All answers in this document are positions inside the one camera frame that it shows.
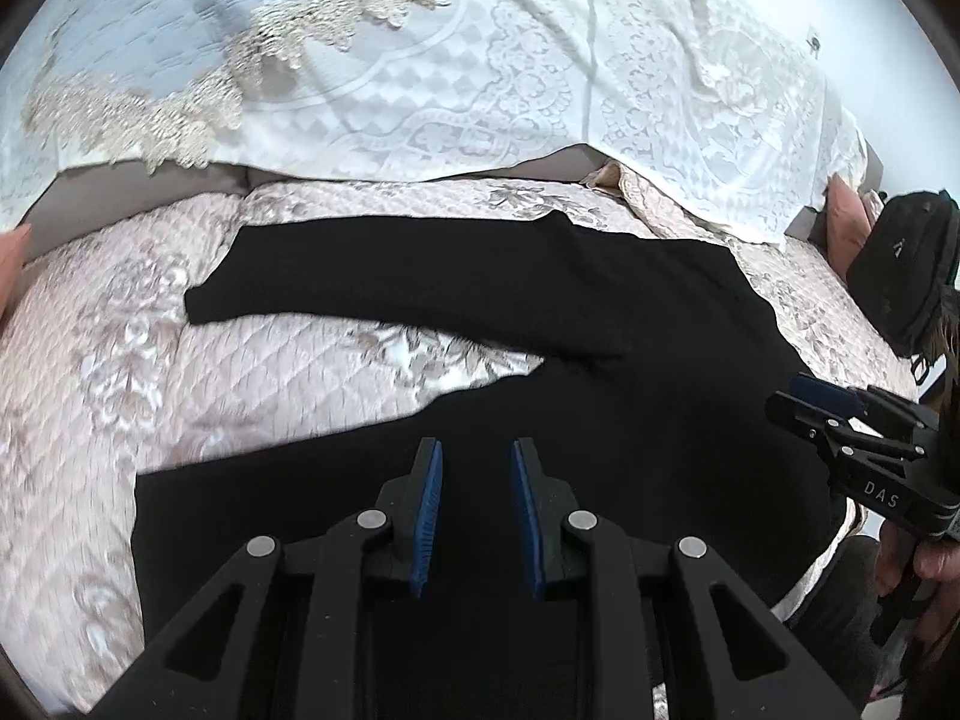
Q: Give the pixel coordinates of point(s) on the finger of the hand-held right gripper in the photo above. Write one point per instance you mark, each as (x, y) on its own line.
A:
(821, 391)
(806, 420)

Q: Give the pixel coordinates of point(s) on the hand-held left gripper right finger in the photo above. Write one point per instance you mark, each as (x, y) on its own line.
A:
(526, 521)

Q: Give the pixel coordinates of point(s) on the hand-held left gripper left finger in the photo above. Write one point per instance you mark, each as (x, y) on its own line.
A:
(426, 521)

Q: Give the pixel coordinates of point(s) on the black pants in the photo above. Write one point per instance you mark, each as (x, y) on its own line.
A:
(600, 390)

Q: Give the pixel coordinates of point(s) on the person's right hand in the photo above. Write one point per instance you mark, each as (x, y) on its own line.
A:
(941, 562)

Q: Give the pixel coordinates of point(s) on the black bag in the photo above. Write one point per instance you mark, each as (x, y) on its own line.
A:
(900, 270)

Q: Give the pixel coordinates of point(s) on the pink pillow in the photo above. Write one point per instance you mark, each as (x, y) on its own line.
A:
(844, 225)
(11, 270)

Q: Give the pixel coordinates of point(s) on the pink quilted floral bedspread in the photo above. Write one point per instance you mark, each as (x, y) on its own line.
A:
(112, 390)

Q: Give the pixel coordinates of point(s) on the white lace cover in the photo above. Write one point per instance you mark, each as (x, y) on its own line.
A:
(525, 90)

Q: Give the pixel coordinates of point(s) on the grey headboard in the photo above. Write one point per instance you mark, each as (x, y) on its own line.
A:
(112, 191)

